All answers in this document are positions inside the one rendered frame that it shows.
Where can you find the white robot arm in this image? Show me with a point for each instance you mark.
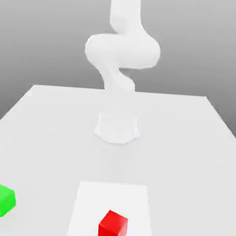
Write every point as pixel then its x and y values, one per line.
pixel 122 50

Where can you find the small red cube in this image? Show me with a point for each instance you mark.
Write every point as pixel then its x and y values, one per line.
pixel 112 227

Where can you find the small green cube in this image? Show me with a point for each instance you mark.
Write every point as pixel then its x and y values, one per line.
pixel 0 200

